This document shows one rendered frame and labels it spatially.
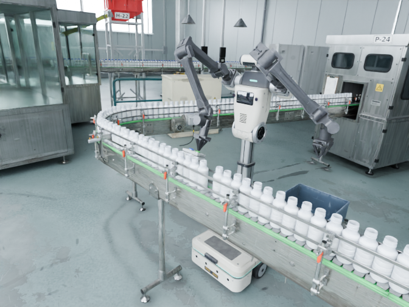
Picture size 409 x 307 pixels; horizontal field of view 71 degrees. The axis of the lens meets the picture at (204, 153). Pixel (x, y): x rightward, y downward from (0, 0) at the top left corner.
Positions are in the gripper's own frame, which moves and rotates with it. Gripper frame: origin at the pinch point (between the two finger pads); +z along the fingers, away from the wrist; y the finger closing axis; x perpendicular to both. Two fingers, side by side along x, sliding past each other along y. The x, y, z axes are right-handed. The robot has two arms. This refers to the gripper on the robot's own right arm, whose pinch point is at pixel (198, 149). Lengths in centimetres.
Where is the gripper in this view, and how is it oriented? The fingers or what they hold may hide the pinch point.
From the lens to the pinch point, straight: 180.9
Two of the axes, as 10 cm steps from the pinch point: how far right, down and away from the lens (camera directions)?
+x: 6.5, 1.1, 7.5
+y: 7.1, 2.7, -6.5
